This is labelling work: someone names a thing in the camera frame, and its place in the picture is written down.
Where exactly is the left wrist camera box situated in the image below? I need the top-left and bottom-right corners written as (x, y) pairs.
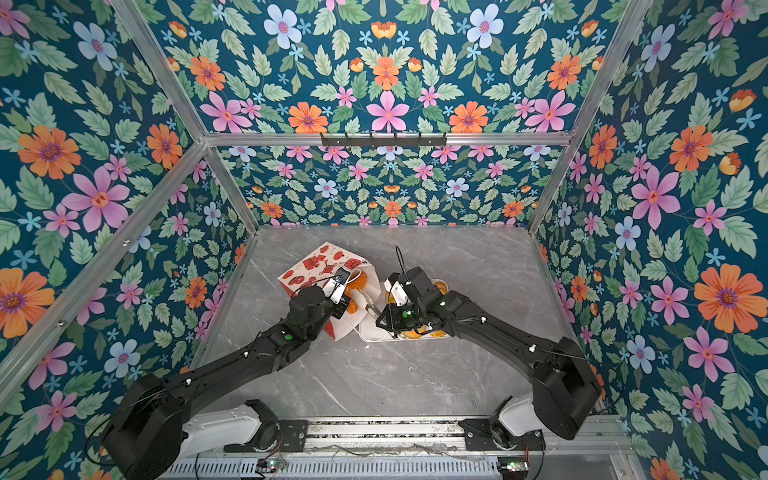
top-left (323, 267), bottom-right (352, 304)

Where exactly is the orange round fake bread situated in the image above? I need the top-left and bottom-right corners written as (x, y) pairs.
top-left (398, 326), bottom-right (448, 340)

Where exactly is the red white paper bag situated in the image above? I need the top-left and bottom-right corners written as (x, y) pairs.
top-left (278, 242), bottom-right (382, 340)

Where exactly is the black hook rail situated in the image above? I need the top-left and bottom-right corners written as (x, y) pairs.
top-left (320, 133), bottom-right (448, 148)

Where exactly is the golden croissant fake bread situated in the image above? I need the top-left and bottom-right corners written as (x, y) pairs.
top-left (433, 279), bottom-right (449, 295)

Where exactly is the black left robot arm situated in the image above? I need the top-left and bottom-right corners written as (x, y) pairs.
top-left (100, 286), bottom-right (350, 479)

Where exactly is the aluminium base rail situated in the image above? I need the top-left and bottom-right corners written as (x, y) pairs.
top-left (224, 415), bottom-right (635, 457)

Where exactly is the white plastic tray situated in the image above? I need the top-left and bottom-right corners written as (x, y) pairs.
top-left (355, 280), bottom-right (436, 343)

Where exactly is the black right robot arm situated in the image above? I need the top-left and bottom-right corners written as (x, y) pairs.
top-left (375, 267), bottom-right (601, 448)

